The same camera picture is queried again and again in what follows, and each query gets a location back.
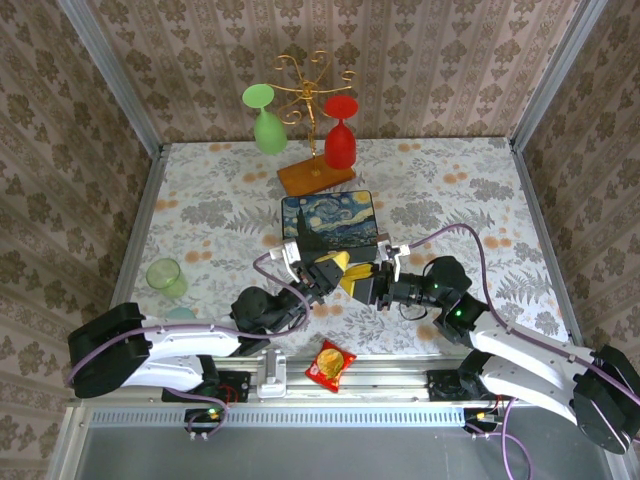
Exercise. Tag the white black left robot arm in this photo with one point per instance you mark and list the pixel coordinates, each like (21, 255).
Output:
(175, 345)

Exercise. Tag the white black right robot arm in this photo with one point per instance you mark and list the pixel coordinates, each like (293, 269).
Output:
(520, 355)

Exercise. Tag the starry night tin box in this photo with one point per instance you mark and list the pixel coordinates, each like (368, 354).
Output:
(335, 215)

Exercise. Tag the red snack packet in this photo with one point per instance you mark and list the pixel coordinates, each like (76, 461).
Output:
(330, 365)

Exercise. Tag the golden glass stand wooden base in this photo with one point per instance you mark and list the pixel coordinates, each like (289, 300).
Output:
(315, 175)

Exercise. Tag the floral table cloth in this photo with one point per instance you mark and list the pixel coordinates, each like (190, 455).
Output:
(400, 190)

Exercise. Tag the red wine glass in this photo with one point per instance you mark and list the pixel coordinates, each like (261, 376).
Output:
(340, 145)

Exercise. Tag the pale teal cup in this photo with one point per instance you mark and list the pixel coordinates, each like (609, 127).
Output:
(181, 313)

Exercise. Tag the green wine glass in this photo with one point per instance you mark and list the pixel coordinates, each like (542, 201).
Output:
(270, 131)

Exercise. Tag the small black controller board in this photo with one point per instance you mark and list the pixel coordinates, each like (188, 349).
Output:
(205, 419)
(482, 417)

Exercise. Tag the clear green plastic cup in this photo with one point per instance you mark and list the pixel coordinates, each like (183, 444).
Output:
(167, 280)

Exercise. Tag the aluminium mounting rail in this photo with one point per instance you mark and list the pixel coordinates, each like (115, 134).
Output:
(380, 377)

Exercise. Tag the white clamp bracket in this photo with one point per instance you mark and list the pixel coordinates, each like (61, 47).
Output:
(272, 372)

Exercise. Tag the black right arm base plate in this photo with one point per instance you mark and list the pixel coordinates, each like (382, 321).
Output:
(445, 387)

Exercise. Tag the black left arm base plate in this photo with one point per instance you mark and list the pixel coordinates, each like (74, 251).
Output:
(235, 387)

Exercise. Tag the aluminium frame post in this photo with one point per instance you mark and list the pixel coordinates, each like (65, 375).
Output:
(555, 75)
(115, 80)

